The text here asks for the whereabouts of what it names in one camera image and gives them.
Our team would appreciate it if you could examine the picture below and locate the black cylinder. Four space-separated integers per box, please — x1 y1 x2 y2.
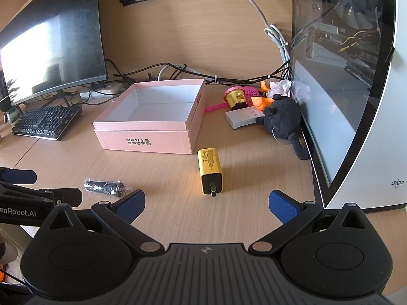
83 179 135 198

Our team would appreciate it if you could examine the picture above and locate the yellow power adapter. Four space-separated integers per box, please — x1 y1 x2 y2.
197 148 223 197

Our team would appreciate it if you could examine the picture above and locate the pink plastic strainer scoop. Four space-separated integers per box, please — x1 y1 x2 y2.
205 86 259 113

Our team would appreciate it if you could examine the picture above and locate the black plush toy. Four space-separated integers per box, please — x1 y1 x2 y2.
255 94 310 160

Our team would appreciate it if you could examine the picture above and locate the black cable bundle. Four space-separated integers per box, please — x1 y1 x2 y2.
104 58 292 85

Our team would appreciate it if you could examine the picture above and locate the white glass computer case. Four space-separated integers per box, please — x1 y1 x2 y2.
291 0 406 211

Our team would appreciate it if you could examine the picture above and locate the black computer monitor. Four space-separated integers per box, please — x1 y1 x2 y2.
1 0 108 105

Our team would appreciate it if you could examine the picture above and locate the black keyboard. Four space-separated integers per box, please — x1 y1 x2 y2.
12 106 82 141

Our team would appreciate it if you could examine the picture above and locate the pink yellow cake toy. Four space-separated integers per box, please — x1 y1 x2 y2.
224 86 248 110

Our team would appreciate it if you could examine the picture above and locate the pink cardboard box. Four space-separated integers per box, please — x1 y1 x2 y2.
93 79 206 154

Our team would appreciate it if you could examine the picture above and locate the white desk power strip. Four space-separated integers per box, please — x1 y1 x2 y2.
79 83 124 100

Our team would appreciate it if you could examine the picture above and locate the white pink wrapper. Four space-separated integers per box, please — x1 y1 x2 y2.
266 79 311 105

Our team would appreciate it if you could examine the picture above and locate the orange plastic bowl piece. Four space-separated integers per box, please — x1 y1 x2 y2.
251 96 274 111

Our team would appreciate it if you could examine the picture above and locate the white grey adapter block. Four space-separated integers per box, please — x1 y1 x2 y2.
226 107 264 129

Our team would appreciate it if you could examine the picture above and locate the orange plastic toy piece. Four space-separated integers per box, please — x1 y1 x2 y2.
260 81 270 93

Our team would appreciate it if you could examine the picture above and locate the white bundled power cable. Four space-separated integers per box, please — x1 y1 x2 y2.
228 0 292 68

